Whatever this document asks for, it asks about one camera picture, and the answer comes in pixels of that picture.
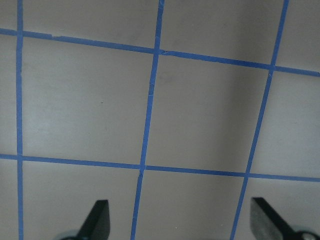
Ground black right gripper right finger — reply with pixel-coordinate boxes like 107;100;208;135
249;197;296;240

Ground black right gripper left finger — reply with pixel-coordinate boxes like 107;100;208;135
76;200;111;240

